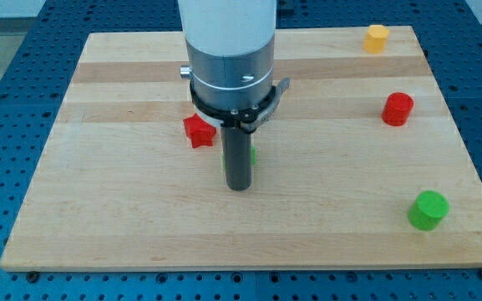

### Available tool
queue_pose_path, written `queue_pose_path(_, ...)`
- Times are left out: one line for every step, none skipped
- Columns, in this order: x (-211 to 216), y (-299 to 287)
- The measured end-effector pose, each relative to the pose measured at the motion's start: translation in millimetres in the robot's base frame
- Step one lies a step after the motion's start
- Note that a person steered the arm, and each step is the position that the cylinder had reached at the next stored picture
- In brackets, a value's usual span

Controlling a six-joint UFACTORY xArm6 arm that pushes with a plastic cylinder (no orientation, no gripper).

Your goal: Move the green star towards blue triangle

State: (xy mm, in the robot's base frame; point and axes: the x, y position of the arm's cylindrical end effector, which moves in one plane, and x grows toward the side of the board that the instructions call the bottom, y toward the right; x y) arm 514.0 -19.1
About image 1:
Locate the red cylinder block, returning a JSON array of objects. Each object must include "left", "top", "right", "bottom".
[{"left": 381, "top": 92, "right": 414, "bottom": 126}]

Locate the green cylinder block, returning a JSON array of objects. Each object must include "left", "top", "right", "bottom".
[{"left": 408, "top": 191, "right": 450, "bottom": 231}]

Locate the red star block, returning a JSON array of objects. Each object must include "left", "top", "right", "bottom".
[{"left": 183, "top": 114, "right": 216, "bottom": 148}]

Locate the yellow hexagon block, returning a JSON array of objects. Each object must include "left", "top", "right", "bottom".
[{"left": 363, "top": 24, "right": 390, "bottom": 54}]

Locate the wooden board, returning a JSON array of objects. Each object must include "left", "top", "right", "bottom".
[{"left": 0, "top": 26, "right": 482, "bottom": 272}]

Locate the black clamp ring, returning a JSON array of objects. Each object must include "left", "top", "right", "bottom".
[{"left": 189, "top": 77, "right": 291, "bottom": 135}]

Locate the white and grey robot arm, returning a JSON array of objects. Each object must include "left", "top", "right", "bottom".
[{"left": 178, "top": 0, "right": 277, "bottom": 110}]

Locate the green star block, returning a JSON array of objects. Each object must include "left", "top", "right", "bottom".
[{"left": 221, "top": 145, "right": 256, "bottom": 170}]

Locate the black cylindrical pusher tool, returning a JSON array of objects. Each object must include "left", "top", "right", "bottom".
[{"left": 221, "top": 128, "right": 251, "bottom": 191}]

